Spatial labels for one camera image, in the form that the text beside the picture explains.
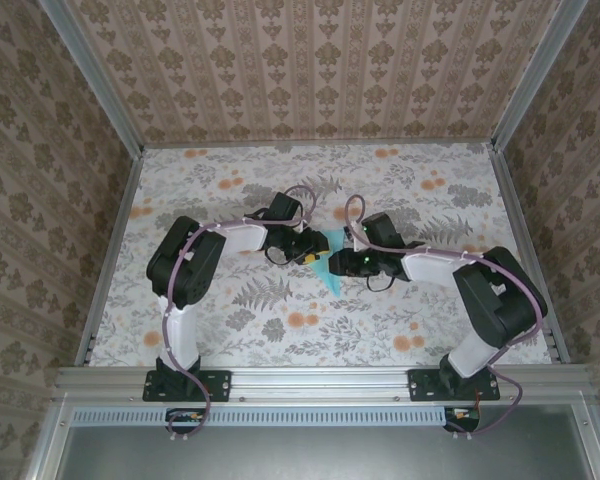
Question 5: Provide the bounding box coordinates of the turquoise cloth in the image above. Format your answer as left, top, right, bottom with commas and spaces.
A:
307, 228, 347, 299

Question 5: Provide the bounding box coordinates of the grey metal sheet panel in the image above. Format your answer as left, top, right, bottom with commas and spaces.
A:
54, 404, 594, 480

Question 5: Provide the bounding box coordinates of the aluminium base beam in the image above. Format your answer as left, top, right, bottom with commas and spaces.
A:
49, 364, 596, 402

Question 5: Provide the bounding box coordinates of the thin black left gripper cable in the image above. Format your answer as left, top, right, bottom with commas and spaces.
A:
252, 209, 294, 267

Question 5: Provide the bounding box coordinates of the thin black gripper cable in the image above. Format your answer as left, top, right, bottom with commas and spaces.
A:
367, 272, 399, 294
252, 209, 294, 267

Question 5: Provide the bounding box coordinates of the thin black right gripper cable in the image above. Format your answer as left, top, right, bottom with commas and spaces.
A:
367, 272, 399, 294

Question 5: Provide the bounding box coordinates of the thin aluminium wall-side rail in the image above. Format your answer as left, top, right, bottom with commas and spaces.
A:
142, 141, 496, 150

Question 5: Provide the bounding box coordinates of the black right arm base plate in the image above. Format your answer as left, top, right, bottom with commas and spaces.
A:
408, 368, 501, 403

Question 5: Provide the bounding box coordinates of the grey slotted cable duct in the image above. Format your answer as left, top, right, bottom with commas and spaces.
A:
72, 407, 449, 428

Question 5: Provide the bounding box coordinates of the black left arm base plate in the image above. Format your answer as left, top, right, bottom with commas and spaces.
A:
142, 368, 231, 403

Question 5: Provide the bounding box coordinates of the aluminium side rail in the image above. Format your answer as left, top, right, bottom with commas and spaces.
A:
73, 147, 146, 367
489, 144, 571, 365

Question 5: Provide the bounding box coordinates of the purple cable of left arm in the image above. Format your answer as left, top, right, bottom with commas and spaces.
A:
162, 184, 317, 444

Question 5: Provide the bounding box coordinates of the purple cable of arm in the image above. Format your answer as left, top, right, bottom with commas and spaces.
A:
162, 184, 317, 444
343, 193, 550, 441

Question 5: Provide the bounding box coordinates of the black cable connector bracket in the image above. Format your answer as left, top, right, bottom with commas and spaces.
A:
165, 407, 206, 434
442, 405, 481, 433

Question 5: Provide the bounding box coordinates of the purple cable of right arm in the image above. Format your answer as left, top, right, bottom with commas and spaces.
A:
343, 193, 550, 441

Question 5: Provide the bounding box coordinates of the aluminium corner post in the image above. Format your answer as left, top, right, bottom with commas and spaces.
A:
36, 0, 146, 157
489, 0, 589, 154

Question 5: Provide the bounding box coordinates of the aluminium panel edge rail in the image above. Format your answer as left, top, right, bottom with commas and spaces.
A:
572, 402, 600, 480
22, 399, 74, 480

